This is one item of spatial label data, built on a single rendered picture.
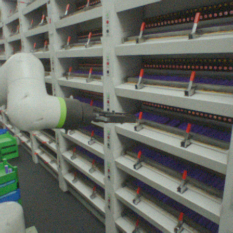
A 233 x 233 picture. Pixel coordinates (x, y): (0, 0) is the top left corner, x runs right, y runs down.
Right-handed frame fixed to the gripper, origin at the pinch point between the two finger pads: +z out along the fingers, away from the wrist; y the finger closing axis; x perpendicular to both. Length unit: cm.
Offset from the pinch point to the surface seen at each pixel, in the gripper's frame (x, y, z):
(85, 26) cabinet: 52, -91, 28
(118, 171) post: -36, -30, 30
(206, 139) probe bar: -3.4, 18.3, 26.5
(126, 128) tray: -8.5, -20.9, 21.0
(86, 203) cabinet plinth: -78, -70, 39
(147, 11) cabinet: 52, -28, 28
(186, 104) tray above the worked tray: 8.4, 12.5, 17.8
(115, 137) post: -15.7, -30.5, 22.7
